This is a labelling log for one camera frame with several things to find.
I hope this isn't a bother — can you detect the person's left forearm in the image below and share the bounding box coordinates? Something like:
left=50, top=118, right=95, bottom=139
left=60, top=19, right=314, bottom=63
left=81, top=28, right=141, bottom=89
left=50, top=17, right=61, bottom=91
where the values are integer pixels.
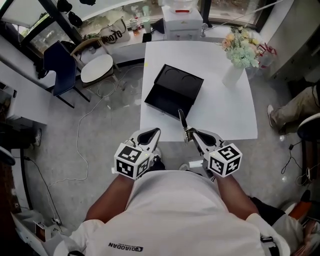
left=84, top=173, right=136, bottom=225

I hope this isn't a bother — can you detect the white roller blind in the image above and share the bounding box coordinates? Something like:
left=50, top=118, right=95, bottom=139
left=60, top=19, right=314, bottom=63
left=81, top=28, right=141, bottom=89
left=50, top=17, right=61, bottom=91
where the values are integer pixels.
left=0, top=0, right=50, bottom=30

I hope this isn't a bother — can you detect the person's white t-shirt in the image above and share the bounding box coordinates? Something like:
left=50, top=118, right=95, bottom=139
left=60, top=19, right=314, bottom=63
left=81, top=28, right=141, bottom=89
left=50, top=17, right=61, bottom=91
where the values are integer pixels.
left=53, top=168, right=292, bottom=256

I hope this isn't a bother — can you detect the clear water bottle red label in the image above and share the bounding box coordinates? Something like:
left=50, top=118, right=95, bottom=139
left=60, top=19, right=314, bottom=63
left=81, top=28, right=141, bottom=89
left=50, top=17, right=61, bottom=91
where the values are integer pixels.
left=162, top=0, right=199, bottom=14

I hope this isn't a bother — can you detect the orange white chair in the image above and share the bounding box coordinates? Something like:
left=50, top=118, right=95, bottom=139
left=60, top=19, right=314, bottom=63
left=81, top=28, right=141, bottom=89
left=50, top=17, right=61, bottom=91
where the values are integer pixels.
left=279, top=199, right=314, bottom=224

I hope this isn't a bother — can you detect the black stool white cushion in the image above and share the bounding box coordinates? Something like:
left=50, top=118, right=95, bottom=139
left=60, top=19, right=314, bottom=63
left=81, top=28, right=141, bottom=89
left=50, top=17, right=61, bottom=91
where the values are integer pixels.
left=296, top=114, right=320, bottom=186

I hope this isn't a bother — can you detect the pastel flower bouquet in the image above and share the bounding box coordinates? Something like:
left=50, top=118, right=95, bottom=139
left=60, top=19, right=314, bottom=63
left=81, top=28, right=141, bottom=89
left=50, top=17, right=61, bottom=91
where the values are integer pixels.
left=221, top=26, right=262, bottom=70

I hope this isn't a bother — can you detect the black bag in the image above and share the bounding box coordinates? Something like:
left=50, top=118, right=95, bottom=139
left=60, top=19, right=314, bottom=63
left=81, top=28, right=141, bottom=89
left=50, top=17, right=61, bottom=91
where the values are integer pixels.
left=151, top=17, right=166, bottom=35

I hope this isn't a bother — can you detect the bottle with orange liquid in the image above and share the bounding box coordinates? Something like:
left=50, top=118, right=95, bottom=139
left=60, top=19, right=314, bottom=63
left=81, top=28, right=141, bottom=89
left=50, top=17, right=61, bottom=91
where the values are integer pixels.
left=129, top=19, right=140, bottom=37

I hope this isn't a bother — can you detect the white water dispenser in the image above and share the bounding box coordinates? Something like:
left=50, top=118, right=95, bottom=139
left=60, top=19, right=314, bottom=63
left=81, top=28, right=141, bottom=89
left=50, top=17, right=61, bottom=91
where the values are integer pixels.
left=161, top=6, right=204, bottom=41

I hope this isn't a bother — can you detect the black charger cable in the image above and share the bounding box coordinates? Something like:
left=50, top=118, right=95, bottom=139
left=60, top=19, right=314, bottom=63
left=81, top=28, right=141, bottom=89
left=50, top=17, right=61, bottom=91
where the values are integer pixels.
left=281, top=141, right=304, bottom=175

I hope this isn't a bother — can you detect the grey locker cabinet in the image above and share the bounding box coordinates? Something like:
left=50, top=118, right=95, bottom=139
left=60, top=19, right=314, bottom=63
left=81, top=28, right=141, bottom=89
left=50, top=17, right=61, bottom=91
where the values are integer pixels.
left=264, top=0, right=320, bottom=81

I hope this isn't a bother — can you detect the dark blue chair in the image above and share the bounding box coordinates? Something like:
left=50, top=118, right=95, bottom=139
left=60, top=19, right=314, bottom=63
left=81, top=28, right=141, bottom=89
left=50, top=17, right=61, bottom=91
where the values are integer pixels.
left=42, top=41, right=91, bottom=109

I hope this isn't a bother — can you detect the white box orange panel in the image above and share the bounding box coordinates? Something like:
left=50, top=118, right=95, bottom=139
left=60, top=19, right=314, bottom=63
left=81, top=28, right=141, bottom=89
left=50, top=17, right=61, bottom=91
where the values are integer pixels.
left=33, top=220, right=47, bottom=243

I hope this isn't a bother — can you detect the white vase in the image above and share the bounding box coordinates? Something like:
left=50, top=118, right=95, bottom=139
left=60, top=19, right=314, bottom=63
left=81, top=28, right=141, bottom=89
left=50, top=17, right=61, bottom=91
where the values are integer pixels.
left=221, top=63, right=246, bottom=88

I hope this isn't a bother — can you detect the person's right forearm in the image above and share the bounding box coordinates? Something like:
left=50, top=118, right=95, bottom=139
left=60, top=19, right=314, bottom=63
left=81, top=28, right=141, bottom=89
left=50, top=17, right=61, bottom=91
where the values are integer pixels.
left=214, top=174, right=260, bottom=221

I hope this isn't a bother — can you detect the white side desk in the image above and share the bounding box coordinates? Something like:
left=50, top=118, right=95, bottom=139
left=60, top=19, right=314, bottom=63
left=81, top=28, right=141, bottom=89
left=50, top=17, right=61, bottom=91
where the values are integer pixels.
left=0, top=34, right=55, bottom=126

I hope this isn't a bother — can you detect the person's shoe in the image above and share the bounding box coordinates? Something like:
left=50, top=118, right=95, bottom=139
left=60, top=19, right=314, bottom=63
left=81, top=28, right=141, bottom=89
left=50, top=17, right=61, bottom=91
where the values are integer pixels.
left=33, top=127, right=43, bottom=147
left=151, top=147, right=166, bottom=172
left=178, top=159, right=204, bottom=174

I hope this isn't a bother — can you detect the clear jug red handle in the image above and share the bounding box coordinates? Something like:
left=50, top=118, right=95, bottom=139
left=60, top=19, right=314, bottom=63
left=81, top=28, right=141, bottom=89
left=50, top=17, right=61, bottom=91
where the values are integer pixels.
left=256, top=42, right=268, bottom=72
left=264, top=44, right=279, bottom=71

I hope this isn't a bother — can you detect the white floor cable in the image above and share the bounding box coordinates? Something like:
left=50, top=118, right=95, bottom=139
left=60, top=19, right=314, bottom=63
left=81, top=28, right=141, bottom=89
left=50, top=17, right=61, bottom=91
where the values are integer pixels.
left=47, top=66, right=146, bottom=189

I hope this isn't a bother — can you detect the black floor cable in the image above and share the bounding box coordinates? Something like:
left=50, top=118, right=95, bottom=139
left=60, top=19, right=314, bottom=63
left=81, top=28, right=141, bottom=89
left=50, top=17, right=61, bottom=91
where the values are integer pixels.
left=12, top=154, right=64, bottom=226

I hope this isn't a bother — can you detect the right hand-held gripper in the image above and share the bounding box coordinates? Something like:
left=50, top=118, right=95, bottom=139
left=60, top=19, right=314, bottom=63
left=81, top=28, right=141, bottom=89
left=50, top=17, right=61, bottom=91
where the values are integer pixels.
left=190, top=128, right=244, bottom=182

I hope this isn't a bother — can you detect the small silver stand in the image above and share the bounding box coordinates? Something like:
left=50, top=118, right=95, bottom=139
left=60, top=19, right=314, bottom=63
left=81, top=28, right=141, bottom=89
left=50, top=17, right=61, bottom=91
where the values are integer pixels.
left=199, top=22, right=210, bottom=39

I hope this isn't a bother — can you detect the person's right shoe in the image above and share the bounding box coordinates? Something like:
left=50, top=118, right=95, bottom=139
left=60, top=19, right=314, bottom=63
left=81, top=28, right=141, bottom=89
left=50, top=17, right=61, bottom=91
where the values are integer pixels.
left=178, top=159, right=204, bottom=174

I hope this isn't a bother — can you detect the black box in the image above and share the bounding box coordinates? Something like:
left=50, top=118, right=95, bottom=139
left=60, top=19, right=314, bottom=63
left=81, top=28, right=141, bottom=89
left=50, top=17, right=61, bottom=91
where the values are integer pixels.
left=144, top=63, right=205, bottom=121

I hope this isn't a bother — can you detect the black strap buckle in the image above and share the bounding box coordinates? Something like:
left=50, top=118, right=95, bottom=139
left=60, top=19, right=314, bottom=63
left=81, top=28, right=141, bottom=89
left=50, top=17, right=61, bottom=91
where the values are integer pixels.
left=259, top=234, right=275, bottom=245

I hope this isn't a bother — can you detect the person's left shoe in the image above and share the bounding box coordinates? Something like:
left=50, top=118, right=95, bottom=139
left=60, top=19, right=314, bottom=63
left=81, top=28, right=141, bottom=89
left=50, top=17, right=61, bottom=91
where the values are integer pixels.
left=151, top=147, right=166, bottom=172

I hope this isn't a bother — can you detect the wooden chair white cushion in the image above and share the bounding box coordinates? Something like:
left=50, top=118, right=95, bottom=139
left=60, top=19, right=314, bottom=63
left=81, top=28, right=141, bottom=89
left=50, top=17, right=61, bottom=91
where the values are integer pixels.
left=70, top=37, right=121, bottom=89

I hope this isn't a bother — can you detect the beige printed tote bag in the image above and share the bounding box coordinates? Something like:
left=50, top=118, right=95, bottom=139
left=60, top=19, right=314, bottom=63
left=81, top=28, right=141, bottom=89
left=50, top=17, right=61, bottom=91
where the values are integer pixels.
left=99, top=18, right=132, bottom=46

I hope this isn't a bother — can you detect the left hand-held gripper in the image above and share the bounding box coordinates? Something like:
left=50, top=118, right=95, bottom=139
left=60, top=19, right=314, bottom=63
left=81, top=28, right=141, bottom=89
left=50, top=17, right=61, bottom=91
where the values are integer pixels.
left=111, top=127, right=161, bottom=181

